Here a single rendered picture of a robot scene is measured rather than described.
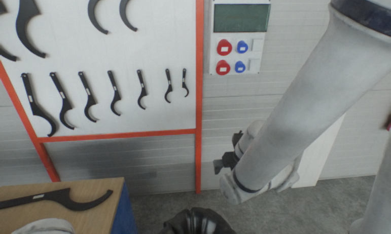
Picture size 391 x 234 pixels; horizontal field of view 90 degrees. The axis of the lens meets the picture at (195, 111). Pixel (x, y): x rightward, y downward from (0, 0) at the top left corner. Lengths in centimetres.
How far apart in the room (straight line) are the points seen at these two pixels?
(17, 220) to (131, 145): 96
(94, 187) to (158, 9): 120
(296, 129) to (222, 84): 138
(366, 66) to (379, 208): 29
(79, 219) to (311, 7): 199
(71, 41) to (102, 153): 102
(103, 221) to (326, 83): 112
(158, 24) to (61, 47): 70
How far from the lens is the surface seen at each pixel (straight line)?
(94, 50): 164
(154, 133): 183
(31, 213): 143
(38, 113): 197
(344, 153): 282
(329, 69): 30
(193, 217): 152
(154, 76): 160
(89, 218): 125
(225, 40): 143
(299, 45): 186
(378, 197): 50
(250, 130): 67
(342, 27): 28
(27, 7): 171
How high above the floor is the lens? 190
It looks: 29 degrees down
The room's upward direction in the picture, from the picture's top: straight up
